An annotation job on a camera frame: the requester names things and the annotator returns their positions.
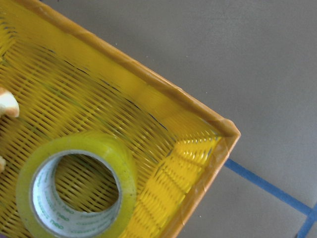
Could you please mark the yellow plastic basket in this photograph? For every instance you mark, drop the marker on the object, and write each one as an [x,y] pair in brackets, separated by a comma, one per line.
[67,80]

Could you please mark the toy croissant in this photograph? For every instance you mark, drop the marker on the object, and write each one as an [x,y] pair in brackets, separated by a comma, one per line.
[8,104]

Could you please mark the yellow tape roll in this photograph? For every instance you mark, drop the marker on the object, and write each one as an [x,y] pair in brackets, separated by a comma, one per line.
[78,186]

